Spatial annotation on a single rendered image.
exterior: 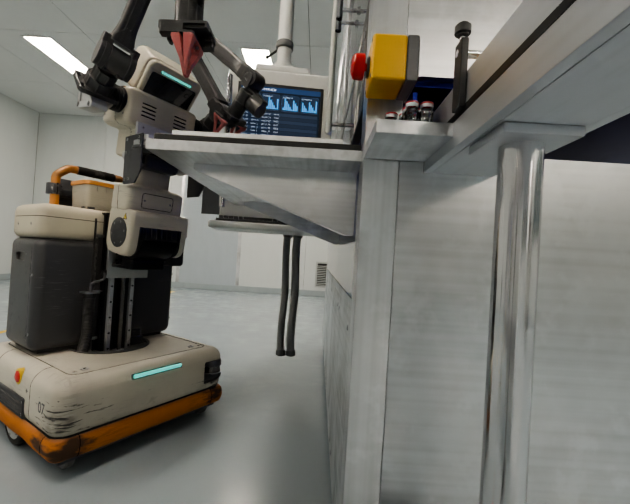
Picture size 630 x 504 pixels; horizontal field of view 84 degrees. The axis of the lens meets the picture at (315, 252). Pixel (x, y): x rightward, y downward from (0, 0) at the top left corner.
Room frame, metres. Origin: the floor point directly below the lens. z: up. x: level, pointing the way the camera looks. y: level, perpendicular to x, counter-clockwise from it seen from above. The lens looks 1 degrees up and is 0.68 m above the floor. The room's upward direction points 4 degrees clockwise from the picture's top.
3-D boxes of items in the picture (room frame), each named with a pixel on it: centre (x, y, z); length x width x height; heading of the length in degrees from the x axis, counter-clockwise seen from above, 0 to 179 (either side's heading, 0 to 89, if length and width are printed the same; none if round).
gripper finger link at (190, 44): (0.74, 0.31, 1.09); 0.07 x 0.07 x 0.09; 89
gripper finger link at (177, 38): (0.74, 0.28, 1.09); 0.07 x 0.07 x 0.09; 89
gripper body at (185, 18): (0.74, 0.30, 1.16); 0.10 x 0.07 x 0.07; 89
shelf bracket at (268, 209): (1.24, 0.09, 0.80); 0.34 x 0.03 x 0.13; 89
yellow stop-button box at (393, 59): (0.57, -0.10, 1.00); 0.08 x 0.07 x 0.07; 89
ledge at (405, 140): (0.55, -0.15, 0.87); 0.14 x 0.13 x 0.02; 89
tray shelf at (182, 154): (0.99, 0.08, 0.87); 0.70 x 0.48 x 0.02; 179
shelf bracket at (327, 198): (0.74, 0.09, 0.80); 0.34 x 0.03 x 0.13; 89
